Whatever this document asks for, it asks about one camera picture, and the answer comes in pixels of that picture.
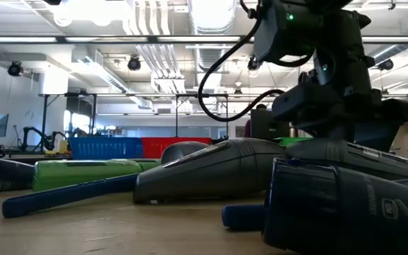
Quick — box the overhead beam with light strips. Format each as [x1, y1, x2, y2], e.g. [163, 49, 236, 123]
[0, 34, 408, 45]

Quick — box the green plastic basket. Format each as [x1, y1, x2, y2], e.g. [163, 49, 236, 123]
[273, 136, 313, 147]

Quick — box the black aluminium table frame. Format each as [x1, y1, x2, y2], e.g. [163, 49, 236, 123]
[8, 152, 73, 166]

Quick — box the grey tapered travel bottle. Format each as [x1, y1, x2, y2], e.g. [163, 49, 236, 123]
[132, 137, 287, 205]

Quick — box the black ceiling spot lamp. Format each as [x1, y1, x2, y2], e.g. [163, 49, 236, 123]
[7, 60, 24, 77]
[246, 55, 262, 72]
[378, 58, 395, 72]
[127, 55, 142, 72]

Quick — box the red plastic basket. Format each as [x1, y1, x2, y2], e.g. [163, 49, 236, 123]
[140, 136, 213, 160]

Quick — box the large green travel bottle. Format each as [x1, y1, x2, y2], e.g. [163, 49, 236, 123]
[31, 159, 144, 193]

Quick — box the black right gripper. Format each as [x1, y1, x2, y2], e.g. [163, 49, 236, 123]
[294, 87, 408, 154]

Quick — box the dark blue foreground vacuum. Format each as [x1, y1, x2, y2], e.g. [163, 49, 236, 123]
[261, 157, 408, 255]

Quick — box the black background station frame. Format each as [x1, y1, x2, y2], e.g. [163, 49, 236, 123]
[39, 91, 230, 153]

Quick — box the silver ventilation duct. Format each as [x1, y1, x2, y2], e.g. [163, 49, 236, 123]
[188, 0, 239, 74]

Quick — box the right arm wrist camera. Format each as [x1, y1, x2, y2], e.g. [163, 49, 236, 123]
[271, 84, 336, 125]

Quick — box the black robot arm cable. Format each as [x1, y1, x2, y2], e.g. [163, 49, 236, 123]
[197, 0, 286, 123]

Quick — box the blue plastic basket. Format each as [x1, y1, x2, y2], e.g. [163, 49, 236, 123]
[68, 136, 145, 161]

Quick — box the black monitor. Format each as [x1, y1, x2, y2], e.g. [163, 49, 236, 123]
[249, 108, 276, 140]

